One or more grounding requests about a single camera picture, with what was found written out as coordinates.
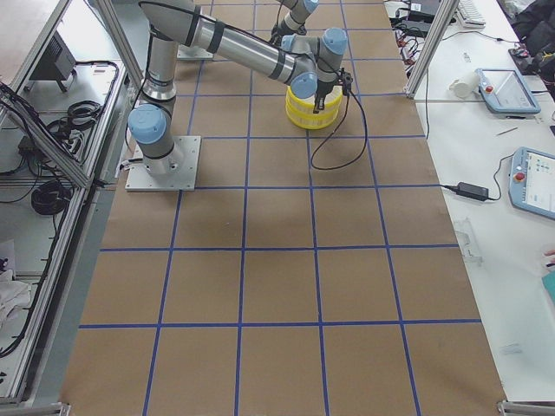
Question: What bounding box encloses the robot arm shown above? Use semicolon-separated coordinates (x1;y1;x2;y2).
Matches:
270;0;319;46
127;1;347;176

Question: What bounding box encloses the lower teach pendant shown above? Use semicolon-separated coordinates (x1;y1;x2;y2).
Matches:
508;146;555;218

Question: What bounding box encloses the clear plastic bracket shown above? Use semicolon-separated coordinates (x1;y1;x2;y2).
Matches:
453;218;483;265

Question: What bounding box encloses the coiled black cable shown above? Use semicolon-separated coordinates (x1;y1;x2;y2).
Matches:
30;179;70;218

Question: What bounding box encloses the black power brick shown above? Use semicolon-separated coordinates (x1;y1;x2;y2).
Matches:
457;182;489;201

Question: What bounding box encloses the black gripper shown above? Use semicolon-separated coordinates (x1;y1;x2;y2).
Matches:
313;80;336;114

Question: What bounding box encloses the black electronics box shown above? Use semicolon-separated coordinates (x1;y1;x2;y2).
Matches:
29;31;76;93

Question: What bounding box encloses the upper teach pendant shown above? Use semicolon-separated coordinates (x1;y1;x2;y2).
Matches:
475;68;541;117

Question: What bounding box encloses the yellow steamer layer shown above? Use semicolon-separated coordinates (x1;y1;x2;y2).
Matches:
285;106;338;130
285;86;343;116

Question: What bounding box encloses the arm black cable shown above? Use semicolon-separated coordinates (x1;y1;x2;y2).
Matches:
310;71;369;171

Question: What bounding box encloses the white cup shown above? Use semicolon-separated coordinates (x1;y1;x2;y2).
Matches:
448;71;480;99

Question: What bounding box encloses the teach pendant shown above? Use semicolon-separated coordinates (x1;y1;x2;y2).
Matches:
475;68;541;117
508;146;555;218

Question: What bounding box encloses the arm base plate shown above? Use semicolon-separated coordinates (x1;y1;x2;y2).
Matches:
125;136;201;192

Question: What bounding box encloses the aluminium frame side rail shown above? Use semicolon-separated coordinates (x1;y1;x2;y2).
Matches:
1;1;140;410

